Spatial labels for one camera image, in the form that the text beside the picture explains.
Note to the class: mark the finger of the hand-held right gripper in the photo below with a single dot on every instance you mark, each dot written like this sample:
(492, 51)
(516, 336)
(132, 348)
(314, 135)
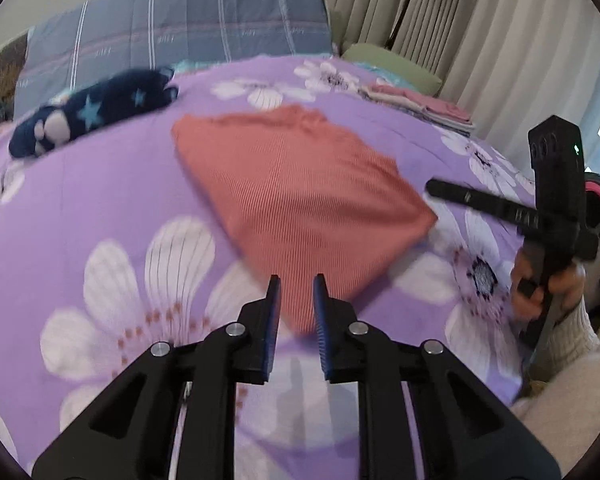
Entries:
(480, 202)

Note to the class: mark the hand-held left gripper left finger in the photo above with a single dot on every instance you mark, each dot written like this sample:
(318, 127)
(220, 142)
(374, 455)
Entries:
(272, 330)

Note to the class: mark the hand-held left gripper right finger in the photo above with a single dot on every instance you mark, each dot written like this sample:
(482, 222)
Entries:
(321, 330)

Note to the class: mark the orange knit garment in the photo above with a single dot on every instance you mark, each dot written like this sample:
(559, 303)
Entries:
(300, 195)

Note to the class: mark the person's right forearm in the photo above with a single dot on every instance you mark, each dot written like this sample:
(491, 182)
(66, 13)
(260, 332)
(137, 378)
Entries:
(570, 340)

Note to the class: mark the stack of folded clothes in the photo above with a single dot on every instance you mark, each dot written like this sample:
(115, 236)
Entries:
(425, 105)

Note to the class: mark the person's right hand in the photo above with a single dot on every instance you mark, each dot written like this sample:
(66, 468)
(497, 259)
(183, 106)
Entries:
(567, 285)

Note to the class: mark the green pillow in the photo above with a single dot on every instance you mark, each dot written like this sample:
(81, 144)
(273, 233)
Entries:
(395, 65)

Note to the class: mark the beige curtains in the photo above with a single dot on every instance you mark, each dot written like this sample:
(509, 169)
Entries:
(490, 25)

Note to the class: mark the black stand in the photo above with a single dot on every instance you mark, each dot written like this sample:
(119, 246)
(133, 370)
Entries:
(410, 5)

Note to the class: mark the purple floral blanket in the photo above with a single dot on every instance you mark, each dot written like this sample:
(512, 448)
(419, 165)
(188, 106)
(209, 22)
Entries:
(105, 195)

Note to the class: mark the person's beige clothing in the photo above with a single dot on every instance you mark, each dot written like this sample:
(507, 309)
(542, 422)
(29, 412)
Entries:
(580, 410)

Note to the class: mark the navy star-patterned socks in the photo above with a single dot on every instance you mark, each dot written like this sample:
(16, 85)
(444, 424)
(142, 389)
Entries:
(95, 107)

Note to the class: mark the grey plaid pillow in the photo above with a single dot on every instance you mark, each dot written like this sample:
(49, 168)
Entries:
(180, 25)

